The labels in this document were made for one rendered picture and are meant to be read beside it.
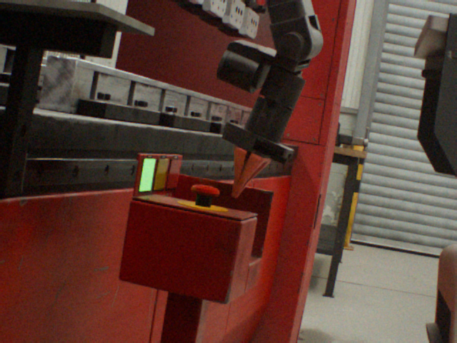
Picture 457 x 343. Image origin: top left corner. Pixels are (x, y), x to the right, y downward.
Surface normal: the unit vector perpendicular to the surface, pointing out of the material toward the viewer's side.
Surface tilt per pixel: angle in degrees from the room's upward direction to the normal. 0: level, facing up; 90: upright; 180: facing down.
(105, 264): 90
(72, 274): 90
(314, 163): 90
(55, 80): 90
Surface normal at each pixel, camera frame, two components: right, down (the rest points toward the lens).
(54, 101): -0.23, 0.01
